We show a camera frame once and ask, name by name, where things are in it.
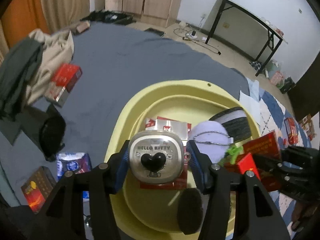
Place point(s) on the yellow plastic tray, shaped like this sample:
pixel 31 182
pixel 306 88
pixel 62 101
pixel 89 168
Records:
pixel 151 214

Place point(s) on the small red box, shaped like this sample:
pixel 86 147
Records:
pixel 291 130

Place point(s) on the red silver box on blanket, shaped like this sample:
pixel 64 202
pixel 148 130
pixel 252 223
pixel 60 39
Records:
pixel 62 83

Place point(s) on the black folding table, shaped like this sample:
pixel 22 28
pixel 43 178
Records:
pixel 252 36

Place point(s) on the purple plush eggplant toy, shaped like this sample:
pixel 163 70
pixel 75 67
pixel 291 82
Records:
pixel 217 141

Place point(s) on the grey blanket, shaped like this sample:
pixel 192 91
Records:
pixel 117 62

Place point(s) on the long red gift box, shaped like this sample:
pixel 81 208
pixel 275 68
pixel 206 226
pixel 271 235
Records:
pixel 266 154

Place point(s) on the blue white checkered rug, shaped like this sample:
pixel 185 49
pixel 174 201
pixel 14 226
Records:
pixel 272 116

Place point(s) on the cardboard box with items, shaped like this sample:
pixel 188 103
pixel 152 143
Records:
pixel 307 125

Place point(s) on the pile of clothes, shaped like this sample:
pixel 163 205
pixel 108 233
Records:
pixel 29 66

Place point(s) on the white cloth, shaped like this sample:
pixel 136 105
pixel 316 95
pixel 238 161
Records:
pixel 251 101

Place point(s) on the blue white snack pack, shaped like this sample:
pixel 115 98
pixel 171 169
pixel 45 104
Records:
pixel 77 162

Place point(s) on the red white gift box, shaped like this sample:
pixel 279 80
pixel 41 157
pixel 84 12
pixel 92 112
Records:
pixel 243 163

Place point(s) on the brown orange box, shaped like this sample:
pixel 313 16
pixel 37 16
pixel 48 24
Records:
pixel 38 187

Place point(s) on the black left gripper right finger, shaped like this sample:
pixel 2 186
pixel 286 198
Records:
pixel 256 215

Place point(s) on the Hello Kitty metal lunch box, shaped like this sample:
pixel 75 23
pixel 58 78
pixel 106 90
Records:
pixel 156 157

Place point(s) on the red silver cigarette carton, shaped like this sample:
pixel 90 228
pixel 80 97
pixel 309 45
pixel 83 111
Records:
pixel 182 129

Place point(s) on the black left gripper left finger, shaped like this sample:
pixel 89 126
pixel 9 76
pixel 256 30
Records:
pixel 62 215

